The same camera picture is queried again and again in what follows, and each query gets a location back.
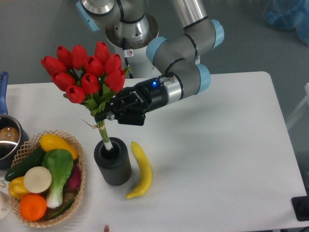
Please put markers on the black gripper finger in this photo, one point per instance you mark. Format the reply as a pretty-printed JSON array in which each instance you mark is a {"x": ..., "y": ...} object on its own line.
[
  {"x": 115, "y": 109},
  {"x": 127, "y": 117}
]

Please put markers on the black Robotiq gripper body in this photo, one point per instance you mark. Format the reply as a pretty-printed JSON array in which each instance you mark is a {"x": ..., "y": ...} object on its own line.
[{"x": 146, "y": 96}]

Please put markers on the red tulip bouquet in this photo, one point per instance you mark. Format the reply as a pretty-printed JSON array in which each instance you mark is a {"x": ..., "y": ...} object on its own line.
[{"x": 87, "y": 80}]

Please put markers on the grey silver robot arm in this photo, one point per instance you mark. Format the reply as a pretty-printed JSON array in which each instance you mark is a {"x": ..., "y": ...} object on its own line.
[{"x": 187, "y": 78}]

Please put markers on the dark grey ribbed vase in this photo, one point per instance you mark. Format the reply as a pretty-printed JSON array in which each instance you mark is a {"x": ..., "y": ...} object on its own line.
[{"x": 113, "y": 164}]

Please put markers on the fingertip at bottom edge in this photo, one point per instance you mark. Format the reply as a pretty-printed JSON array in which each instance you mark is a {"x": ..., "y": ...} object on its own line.
[{"x": 106, "y": 228}]

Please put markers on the yellow squash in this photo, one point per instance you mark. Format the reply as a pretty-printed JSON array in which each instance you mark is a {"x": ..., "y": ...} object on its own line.
[{"x": 50, "y": 142}]

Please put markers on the green bok choy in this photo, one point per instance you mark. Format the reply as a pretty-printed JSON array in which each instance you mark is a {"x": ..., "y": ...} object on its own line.
[{"x": 59, "y": 162}]

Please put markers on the yellow banana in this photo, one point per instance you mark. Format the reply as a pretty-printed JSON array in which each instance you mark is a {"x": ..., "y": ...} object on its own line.
[{"x": 145, "y": 172}]

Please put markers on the purple sweet potato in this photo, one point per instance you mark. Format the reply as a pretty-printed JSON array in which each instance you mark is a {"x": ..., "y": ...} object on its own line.
[{"x": 74, "y": 180}]

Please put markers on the green cucumber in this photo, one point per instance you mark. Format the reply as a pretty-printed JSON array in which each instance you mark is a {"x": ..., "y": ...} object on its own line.
[{"x": 34, "y": 159}]

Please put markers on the white round radish slice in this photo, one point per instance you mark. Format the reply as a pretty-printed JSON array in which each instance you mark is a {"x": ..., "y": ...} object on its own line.
[{"x": 37, "y": 179}]

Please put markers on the green chili pepper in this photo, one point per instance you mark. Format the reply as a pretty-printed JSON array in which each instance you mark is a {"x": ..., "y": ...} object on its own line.
[{"x": 61, "y": 210}]

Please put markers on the yellow bell pepper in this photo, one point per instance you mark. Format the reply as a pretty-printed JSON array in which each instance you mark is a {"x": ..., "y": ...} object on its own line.
[{"x": 17, "y": 188}]

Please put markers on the orange fruit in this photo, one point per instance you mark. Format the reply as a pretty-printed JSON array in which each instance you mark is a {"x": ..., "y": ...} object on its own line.
[{"x": 32, "y": 207}]

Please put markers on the garlic clove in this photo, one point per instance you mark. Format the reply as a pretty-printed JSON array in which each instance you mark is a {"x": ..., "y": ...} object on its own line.
[{"x": 2, "y": 184}]

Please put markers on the white round object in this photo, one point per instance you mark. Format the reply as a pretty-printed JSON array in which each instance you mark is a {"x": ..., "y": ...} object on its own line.
[{"x": 4, "y": 205}]

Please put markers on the blue plastic bag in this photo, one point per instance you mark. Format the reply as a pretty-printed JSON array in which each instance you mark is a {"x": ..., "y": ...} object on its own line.
[{"x": 289, "y": 15}]

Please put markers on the black device at edge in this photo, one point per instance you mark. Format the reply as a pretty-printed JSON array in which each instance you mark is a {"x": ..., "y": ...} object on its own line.
[{"x": 301, "y": 207}]

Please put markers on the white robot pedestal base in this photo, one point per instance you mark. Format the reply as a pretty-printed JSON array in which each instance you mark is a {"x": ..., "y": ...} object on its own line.
[{"x": 136, "y": 36}]

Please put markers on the blue saucepan with handle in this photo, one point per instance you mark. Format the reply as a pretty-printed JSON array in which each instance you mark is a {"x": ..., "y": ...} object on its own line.
[{"x": 12, "y": 135}]

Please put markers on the white frame at right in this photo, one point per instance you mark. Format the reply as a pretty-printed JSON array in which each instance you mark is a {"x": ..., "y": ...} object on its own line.
[{"x": 299, "y": 110}]

